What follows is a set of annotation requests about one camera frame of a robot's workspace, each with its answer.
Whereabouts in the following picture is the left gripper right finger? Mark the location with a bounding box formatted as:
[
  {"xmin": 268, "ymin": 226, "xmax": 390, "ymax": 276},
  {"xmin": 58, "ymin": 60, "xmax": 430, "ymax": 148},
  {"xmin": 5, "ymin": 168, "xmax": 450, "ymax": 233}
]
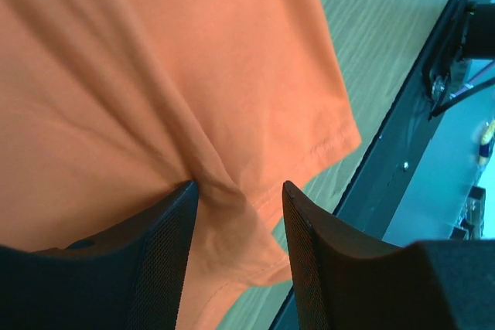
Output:
[{"xmin": 282, "ymin": 180, "xmax": 495, "ymax": 330}]

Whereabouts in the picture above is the orange t shirt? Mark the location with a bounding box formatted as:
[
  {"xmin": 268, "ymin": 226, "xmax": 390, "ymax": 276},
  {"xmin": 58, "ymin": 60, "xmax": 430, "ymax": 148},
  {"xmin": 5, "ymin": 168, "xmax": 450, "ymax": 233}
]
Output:
[{"xmin": 1, "ymin": 0, "xmax": 360, "ymax": 329}]

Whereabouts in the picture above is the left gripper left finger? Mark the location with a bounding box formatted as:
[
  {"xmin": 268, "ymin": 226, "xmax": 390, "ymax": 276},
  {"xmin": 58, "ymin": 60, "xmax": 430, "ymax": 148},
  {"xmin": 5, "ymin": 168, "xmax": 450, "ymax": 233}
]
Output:
[{"xmin": 1, "ymin": 181, "xmax": 199, "ymax": 329}]

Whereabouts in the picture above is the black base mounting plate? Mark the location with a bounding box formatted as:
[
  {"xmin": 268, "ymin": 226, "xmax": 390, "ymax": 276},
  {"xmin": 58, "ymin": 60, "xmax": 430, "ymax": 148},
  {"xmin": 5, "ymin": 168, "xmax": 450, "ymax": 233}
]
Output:
[{"xmin": 272, "ymin": 0, "xmax": 494, "ymax": 329}]

